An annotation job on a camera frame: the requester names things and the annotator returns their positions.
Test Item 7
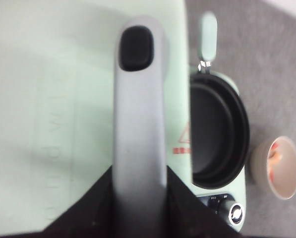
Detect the mint green breakfast maker base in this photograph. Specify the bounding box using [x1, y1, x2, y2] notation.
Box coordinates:
[191, 165, 246, 231]

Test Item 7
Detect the beige ribbed bowl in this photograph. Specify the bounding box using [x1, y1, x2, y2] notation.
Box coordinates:
[249, 136, 296, 200]

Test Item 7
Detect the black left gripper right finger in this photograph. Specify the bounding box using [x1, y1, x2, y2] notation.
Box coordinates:
[166, 167, 239, 238]

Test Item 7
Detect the mint green sandwich maker lid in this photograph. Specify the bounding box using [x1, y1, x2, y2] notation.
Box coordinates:
[0, 0, 191, 235]

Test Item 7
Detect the right silver knob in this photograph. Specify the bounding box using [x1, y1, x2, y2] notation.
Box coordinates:
[218, 199, 244, 226]

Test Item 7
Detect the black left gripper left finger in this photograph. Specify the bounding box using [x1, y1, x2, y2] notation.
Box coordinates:
[42, 166, 116, 238]

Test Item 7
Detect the black frying pan green handle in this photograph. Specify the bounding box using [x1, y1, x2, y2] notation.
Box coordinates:
[189, 11, 250, 189]

